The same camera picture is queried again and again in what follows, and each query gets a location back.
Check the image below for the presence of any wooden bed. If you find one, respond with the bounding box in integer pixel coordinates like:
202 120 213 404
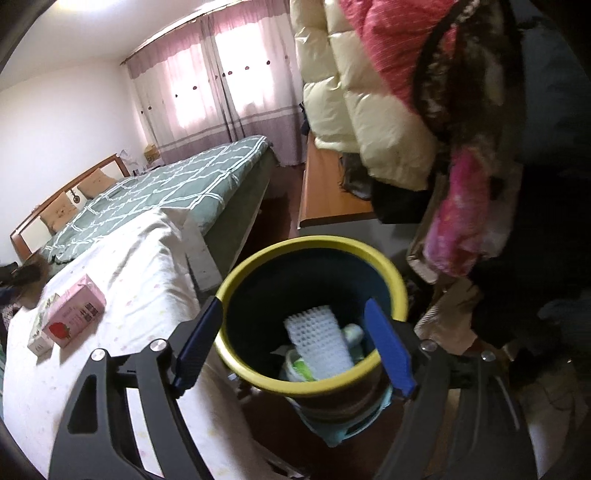
9 135 282 289

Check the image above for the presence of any white floral tablecloth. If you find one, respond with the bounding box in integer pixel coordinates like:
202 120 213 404
0 207 287 480

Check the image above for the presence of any pink and white curtain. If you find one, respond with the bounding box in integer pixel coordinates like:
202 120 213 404
122 0 308 167

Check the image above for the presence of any dark hanging coat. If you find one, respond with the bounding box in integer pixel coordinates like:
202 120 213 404
471 0 591 384

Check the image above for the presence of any yellow-rimmed dark trash can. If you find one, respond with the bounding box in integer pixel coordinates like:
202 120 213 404
215 235 409 409

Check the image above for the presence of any wooden desk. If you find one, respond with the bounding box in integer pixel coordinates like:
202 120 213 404
298 131 377 229

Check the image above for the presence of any white cup with green rim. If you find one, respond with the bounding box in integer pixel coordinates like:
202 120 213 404
279 348 319 384

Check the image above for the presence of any cream down jacket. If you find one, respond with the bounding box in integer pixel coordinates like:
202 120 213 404
290 0 444 191

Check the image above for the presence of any dark fur-trimmed coat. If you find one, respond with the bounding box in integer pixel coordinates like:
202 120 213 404
413 0 529 153

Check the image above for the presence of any tan pillow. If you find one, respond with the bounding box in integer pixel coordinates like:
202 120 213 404
39 191 78 234
76 168 116 199

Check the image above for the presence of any beige carton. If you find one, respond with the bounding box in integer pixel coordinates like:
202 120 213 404
27 293 63 357

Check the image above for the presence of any black hanging garment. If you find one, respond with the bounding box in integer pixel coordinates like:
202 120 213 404
369 178 439 224

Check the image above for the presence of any white foam net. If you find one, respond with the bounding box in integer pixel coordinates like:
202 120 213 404
283 305 356 381

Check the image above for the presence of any pink quilted jacket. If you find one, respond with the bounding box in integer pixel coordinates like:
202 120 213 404
339 0 462 118

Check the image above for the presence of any small white bottle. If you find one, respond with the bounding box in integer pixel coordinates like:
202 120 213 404
342 323 370 361

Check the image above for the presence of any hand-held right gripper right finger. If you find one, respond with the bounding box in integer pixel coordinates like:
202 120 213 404
365 299 539 480

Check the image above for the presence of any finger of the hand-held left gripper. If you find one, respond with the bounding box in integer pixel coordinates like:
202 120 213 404
0 263 21 305

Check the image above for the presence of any green plaid duvet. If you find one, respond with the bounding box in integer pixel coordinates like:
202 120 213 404
39 135 273 264

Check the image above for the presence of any pink carton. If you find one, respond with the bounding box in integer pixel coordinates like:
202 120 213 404
41 274 108 348

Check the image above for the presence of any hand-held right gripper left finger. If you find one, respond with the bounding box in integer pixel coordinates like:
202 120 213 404
48 295 225 480

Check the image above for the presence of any pink floral cloth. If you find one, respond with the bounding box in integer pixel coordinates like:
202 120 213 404
422 148 509 278

